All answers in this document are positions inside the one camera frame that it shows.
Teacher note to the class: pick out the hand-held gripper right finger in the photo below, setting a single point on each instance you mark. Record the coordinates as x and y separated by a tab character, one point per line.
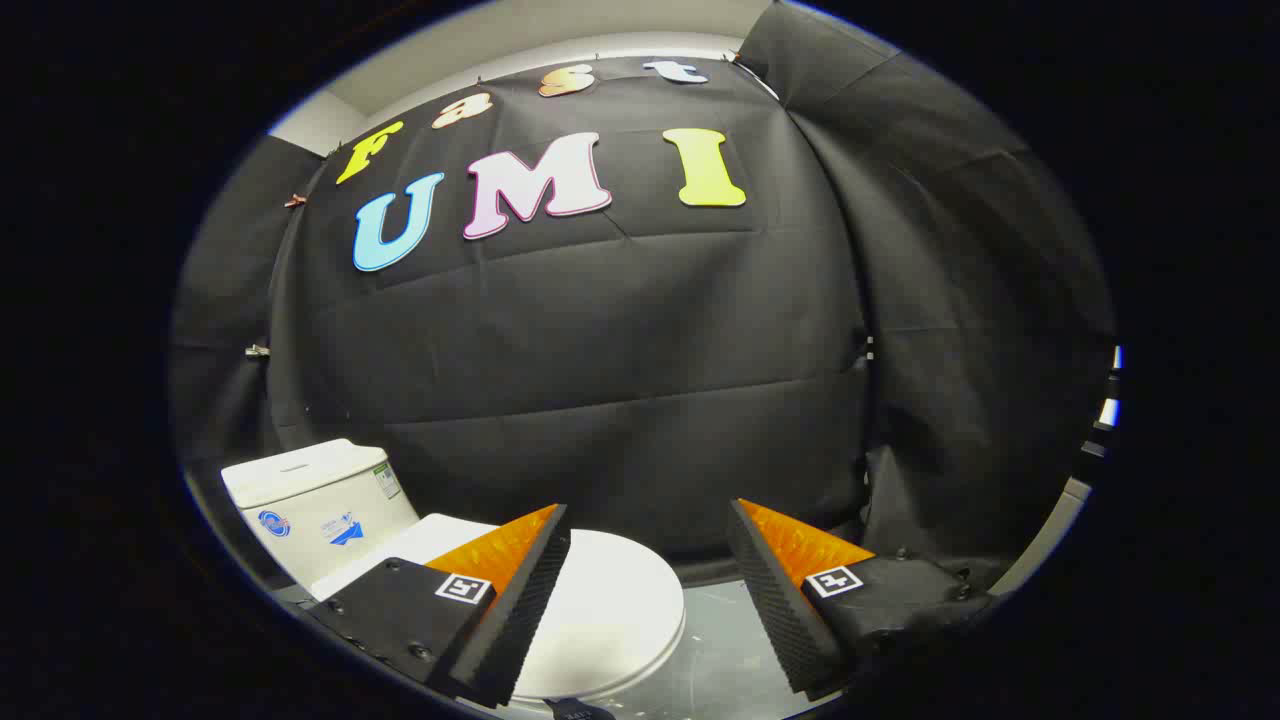
790	620

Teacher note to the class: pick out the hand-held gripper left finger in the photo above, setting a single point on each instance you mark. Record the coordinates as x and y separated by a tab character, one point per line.
520	610

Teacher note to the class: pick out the white ceramic toilet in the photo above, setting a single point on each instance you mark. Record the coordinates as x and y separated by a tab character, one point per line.
310	500

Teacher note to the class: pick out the white toilet lid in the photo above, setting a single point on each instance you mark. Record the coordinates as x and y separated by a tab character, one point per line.
610	610

